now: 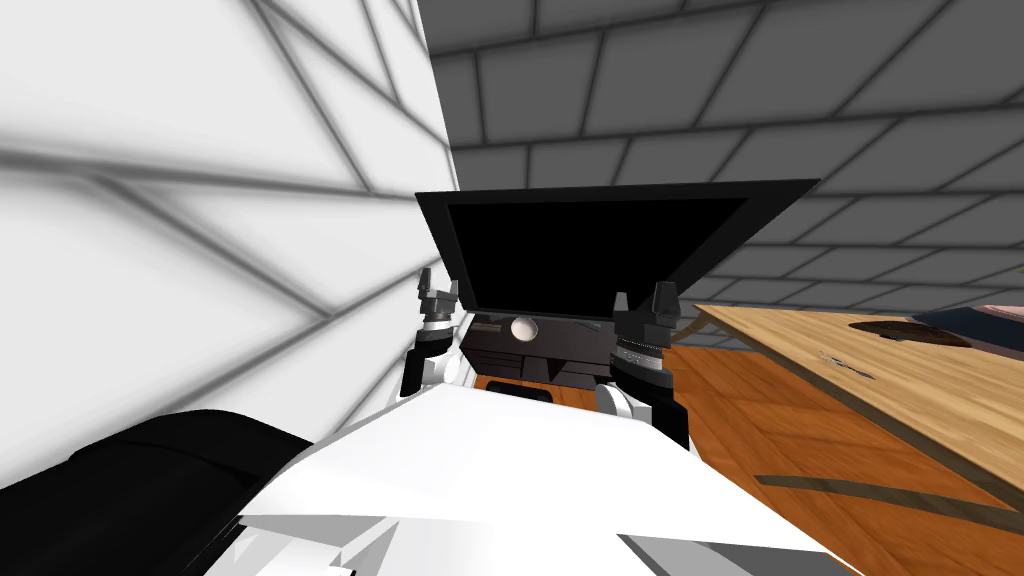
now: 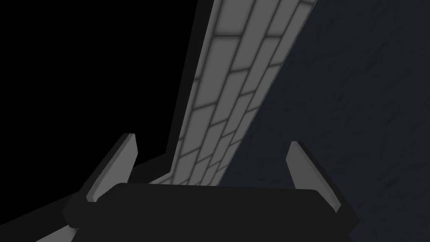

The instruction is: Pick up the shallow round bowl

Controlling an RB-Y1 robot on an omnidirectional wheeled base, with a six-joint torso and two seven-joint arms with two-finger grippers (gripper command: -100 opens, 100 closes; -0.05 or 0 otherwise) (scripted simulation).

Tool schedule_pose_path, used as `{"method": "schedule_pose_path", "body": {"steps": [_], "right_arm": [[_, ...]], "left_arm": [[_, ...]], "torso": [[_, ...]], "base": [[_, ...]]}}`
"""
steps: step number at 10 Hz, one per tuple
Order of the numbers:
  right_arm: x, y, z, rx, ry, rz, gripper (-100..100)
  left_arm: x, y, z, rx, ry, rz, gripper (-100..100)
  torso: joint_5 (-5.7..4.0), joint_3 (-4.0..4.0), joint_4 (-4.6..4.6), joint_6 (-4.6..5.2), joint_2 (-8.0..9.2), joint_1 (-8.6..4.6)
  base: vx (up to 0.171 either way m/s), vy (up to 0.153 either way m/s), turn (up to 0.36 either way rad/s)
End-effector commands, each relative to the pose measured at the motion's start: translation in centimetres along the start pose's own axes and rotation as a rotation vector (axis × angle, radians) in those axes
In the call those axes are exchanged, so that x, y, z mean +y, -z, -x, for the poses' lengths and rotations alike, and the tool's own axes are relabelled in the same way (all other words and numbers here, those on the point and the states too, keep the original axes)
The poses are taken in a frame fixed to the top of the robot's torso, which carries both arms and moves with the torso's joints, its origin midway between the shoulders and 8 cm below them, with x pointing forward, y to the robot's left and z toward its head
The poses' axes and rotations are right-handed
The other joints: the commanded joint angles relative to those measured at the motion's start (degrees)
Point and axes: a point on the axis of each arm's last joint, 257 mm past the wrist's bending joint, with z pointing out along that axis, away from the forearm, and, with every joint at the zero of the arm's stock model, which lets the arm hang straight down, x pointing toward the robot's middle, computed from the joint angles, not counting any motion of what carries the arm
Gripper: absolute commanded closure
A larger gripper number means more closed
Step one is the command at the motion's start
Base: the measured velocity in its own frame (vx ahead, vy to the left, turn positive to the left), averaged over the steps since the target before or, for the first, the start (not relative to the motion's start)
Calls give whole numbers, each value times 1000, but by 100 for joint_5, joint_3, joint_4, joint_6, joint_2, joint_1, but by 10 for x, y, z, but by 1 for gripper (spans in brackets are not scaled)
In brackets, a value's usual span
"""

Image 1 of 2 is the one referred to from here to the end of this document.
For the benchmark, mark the light wooden table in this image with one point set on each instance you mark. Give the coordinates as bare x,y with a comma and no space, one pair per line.
936,392

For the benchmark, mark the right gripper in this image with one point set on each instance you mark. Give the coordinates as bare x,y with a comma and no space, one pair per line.
644,328

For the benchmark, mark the white round knob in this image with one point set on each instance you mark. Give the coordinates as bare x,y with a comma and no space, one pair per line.
524,328

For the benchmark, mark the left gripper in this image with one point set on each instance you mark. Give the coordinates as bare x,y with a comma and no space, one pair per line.
437,306

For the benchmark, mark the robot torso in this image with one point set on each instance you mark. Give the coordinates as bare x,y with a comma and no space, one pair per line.
496,472

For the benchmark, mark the black drawer front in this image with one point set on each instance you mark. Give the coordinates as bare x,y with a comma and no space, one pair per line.
560,336

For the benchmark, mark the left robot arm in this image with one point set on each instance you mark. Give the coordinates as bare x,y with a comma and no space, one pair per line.
136,488

